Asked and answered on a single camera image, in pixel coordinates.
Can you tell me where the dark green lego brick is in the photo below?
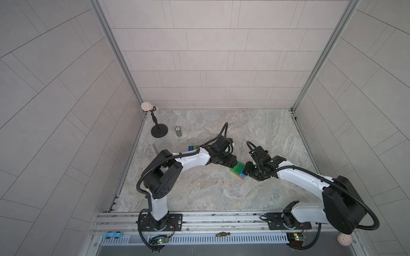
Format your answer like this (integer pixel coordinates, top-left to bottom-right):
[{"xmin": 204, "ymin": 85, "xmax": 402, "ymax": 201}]
[
  {"xmin": 230, "ymin": 166, "xmax": 242, "ymax": 177},
  {"xmin": 230, "ymin": 162, "xmax": 245, "ymax": 176}
]

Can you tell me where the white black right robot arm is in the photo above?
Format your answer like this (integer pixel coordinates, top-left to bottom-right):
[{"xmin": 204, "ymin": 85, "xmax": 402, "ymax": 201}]
[{"xmin": 243, "ymin": 141, "xmax": 380, "ymax": 235}]

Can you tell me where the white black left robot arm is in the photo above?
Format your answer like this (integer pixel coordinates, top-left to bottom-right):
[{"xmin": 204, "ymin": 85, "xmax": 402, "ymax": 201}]
[{"xmin": 136, "ymin": 135, "xmax": 238, "ymax": 221}]

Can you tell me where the green camouflage can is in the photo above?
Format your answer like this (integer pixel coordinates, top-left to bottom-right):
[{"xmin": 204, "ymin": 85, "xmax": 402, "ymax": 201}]
[{"xmin": 175, "ymin": 127, "xmax": 182, "ymax": 137}]

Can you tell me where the black microphone stand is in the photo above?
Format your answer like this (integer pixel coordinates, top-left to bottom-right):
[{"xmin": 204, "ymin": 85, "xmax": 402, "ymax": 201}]
[{"xmin": 141, "ymin": 102, "xmax": 168, "ymax": 138}]

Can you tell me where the glitter silver microphone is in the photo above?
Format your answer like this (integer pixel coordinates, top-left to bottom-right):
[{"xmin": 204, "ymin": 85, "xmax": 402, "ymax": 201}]
[{"xmin": 147, "ymin": 144, "xmax": 158, "ymax": 159}]

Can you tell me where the brass fitting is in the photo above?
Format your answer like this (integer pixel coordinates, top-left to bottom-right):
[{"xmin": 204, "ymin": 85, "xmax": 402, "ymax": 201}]
[{"xmin": 216, "ymin": 231, "xmax": 231, "ymax": 237}]

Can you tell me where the right circuit board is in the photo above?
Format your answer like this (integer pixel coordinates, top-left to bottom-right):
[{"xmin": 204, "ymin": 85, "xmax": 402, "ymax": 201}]
[{"xmin": 286, "ymin": 233, "xmax": 308, "ymax": 248}]

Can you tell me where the circuit board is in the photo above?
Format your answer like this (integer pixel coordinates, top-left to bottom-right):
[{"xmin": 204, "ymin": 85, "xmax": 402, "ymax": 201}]
[
  {"xmin": 286, "ymin": 233, "xmax": 308, "ymax": 248},
  {"xmin": 149, "ymin": 235, "xmax": 170, "ymax": 246}
]

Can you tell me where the left circuit board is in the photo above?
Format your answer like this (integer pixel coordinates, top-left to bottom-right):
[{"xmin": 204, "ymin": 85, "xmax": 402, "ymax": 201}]
[{"xmin": 149, "ymin": 235, "xmax": 170, "ymax": 246}]

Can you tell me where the beige round knob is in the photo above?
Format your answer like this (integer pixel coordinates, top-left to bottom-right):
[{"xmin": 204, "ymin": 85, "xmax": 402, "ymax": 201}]
[{"xmin": 337, "ymin": 233, "xmax": 353, "ymax": 246}]

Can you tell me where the light blue clip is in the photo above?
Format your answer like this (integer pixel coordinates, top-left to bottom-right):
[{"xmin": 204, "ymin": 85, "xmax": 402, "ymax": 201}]
[{"xmin": 103, "ymin": 232, "xmax": 123, "ymax": 239}]

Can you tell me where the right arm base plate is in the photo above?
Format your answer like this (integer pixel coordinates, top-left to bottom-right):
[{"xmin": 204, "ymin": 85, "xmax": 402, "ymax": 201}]
[{"xmin": 259, "ymin": 212, "xmax": 312, "ymax": 230}]

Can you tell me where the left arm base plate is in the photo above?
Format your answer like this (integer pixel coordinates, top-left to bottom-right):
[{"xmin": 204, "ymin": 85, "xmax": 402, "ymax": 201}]
[{"xmin": 137, "ymin": 213, "xmax": 183, "ymax": 231}]

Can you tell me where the left metal corner post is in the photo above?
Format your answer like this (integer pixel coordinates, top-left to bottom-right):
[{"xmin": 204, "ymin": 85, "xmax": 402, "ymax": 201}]
[{"xmin": 90, "ymin": 0, "xmax": 143, "ymax": 103}]

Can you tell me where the metal corner frame post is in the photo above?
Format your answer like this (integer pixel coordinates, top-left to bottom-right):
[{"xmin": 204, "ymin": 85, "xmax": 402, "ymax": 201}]
[{"xmin": 290, "ymin": 0, "xmax": 361, "ymax": 112}]

